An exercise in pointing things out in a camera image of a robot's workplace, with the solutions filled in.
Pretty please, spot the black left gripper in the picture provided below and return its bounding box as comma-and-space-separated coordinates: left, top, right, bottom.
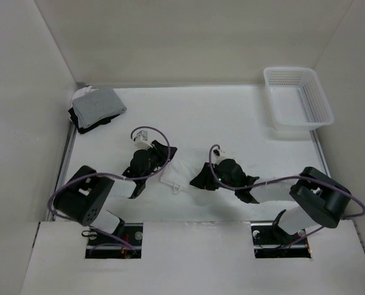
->
142, 140, 176, 181

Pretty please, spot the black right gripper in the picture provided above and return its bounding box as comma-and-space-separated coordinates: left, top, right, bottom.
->
189, 162, 237, 191

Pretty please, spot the white tank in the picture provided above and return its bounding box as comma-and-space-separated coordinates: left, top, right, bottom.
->
71, 86, 97, 101
160, 159, 200, 194

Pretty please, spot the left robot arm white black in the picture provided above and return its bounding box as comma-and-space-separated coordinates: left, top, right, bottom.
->
48, 136, 178, 226

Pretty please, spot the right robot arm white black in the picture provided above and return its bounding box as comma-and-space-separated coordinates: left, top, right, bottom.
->
189, 159, 350, 243

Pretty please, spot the folded black tank top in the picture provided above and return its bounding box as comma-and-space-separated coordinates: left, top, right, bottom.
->
68, 108, 119, 135

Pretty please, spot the folded grey tank top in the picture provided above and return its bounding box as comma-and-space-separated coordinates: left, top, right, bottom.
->
72, 88, 127, 128

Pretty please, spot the folded white tank top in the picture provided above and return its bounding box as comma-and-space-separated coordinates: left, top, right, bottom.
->
71, 86, 97, 101

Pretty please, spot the white plastic mesh basket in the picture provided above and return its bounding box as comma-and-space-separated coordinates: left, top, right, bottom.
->
263, 66, 334, 132

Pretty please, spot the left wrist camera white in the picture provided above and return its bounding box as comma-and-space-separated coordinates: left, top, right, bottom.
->
133, 130, 152, 149

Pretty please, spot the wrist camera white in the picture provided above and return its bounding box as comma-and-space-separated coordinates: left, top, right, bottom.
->
212, 148, 229, 162
133, 130, 152, 149

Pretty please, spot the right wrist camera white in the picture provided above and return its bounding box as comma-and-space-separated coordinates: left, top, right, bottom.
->
212, 148, 229, 162

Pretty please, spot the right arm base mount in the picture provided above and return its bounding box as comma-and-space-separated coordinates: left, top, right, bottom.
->
251, 223, 311, 259

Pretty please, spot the metal table edge rail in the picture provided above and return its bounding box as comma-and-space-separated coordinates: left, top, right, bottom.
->
45, 82, 79, 222

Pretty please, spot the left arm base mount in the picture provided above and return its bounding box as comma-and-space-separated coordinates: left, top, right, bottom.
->
81, 223, 144, 259

